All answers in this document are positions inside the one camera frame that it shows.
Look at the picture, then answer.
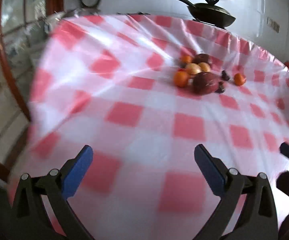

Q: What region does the orange mandarin back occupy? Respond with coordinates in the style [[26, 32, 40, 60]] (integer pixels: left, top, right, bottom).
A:
[[180, 55, 193, 64]]

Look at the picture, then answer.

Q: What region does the wall power outlet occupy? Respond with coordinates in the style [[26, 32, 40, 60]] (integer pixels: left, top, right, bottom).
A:
[[267, 17, 280, 33]]

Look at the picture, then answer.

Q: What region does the large dark red apple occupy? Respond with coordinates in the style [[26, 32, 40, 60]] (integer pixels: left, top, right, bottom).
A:
[[192, 72, 220, 95]]

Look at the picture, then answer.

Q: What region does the yellow striped melon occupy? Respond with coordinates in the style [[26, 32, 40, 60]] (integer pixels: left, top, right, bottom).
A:
[[185, 63, 202, 76], [198, 62, 211, 72]]

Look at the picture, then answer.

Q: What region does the wooden glass door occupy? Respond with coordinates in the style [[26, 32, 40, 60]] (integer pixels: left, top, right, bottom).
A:
[[0, 0, 64, 181]]

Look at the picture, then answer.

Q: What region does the red white checkered tablecloth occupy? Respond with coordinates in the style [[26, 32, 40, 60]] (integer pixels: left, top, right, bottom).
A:
[[8, 15, 289, 239]]

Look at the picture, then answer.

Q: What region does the dark passion fruit back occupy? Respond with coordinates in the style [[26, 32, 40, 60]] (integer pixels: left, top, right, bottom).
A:
[[221, 70, 230, 81]]

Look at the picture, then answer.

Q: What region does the dark passion fruit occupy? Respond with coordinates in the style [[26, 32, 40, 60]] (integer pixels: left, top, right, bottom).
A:
[[215, 81, 226, 94], [221, 70, 230, 81]]

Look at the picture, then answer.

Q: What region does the orange mandarin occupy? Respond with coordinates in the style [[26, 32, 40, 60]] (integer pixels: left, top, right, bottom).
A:
[[173, 71, 190, 88], [234, 73, 247, 86], [180, 55, 193, 64]]

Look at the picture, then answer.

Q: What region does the red apple with stem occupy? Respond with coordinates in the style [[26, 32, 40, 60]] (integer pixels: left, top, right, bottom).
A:
[[192, 53, 210, 64]]

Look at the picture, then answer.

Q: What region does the black wok with lid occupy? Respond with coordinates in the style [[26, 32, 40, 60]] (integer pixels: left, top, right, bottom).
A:
[[178, 0, 236, 29]]

